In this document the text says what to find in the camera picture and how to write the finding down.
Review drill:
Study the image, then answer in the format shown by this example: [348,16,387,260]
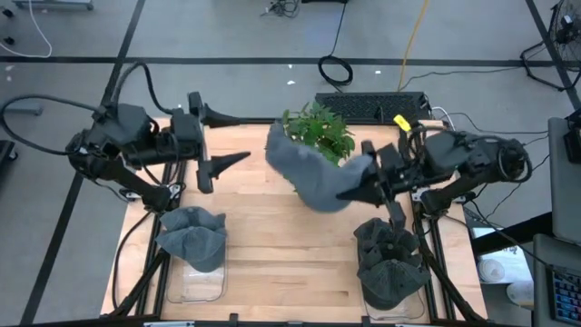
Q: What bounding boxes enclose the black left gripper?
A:
[188,90,252,195]

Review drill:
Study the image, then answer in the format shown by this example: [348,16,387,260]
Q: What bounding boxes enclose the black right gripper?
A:
[335,140,426,232]

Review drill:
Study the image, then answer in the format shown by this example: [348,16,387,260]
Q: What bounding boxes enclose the green potted plant black pot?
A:
[281,102,357,167]

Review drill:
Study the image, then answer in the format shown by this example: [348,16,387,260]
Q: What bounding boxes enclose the black keyboard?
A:
[314,92,432,123]

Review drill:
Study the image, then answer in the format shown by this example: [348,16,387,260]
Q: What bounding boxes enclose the clear plastic bin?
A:
[355,223,427,322]
[166,217,231,304]

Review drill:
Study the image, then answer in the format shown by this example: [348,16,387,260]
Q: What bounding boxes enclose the white paper roll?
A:
[476,257,506,285]

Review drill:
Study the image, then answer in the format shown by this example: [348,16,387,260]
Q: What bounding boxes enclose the black floor beam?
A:
[469,211,555,258]

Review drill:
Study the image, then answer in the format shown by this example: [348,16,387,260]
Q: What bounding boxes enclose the white round object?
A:
[506,280,536,310]

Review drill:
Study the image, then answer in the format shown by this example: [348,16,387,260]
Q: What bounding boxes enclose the grey desk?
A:
[547,116,581,246]

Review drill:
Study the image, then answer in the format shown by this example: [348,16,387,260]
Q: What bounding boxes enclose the black device on desk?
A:
[562,108,581,164]

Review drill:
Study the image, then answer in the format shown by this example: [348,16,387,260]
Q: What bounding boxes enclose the grey stand base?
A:
[13,0,94,11]

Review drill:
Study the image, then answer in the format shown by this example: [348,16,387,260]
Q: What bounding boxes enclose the backlit blue keyboard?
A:
[547,267,581,326]

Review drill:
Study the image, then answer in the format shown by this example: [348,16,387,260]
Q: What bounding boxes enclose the black floor fan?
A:
[519,0,581,92]

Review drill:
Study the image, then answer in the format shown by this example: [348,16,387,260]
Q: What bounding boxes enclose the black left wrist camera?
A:
[171,108,201,160]

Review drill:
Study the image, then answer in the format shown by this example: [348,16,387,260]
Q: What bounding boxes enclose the white cable by case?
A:
[430,106,459,149]

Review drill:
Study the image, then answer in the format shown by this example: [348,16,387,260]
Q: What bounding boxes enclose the coiled black cable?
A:
[317,0,354,88]

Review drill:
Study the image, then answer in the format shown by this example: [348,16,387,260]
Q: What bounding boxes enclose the tangled black cable bundle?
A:
[261,0,300,19]

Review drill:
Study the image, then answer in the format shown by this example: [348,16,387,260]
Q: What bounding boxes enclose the yellow cable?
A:
[397,0,430,92]

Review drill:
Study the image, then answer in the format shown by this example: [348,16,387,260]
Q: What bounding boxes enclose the black metal table frame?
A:
[106,102,489,324]

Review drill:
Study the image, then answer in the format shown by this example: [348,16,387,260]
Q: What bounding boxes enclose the thin black table cable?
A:
[111,206,158,314]

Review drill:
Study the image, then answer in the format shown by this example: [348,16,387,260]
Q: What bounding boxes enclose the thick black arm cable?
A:
[0,61,176,158]

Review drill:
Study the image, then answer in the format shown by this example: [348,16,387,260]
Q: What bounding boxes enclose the white floor cable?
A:
[0,0,54,59]

